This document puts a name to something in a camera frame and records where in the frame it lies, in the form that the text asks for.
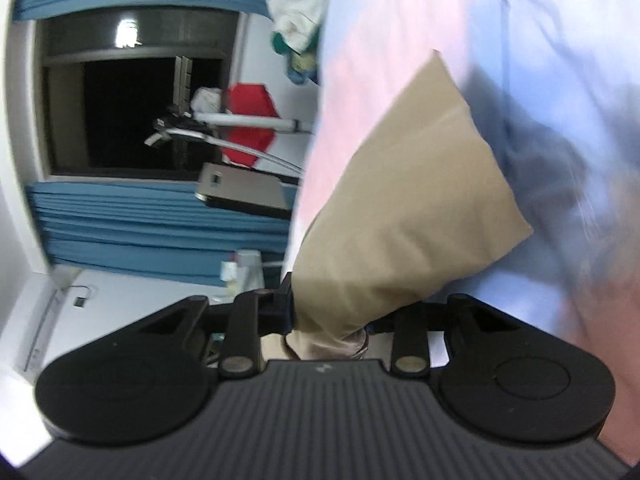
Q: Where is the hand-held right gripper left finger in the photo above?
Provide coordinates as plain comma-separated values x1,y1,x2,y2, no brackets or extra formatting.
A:
135,272,296,378

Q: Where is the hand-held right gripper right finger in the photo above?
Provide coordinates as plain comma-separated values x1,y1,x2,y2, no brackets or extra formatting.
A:
367,292,516,377

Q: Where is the tan printed t-shirt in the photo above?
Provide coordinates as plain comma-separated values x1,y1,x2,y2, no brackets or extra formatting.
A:
260,50,533,361

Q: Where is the pile of clothes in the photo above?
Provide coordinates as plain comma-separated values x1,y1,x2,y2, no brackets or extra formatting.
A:
265,0,333,86

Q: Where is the white dresser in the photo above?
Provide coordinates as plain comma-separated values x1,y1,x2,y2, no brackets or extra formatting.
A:
220,247,286,303

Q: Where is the silver tripod stand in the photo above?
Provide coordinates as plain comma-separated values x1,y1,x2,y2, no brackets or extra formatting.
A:
152,107,316,136

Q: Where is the red garment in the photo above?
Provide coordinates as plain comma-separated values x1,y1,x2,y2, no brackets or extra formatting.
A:
220,82,278,168

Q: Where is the dark window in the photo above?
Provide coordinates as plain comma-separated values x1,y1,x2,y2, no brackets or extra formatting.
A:
35,7,241,181

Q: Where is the bed with pastel sheet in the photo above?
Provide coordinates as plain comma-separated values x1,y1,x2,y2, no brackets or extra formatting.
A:
287,0,640,461

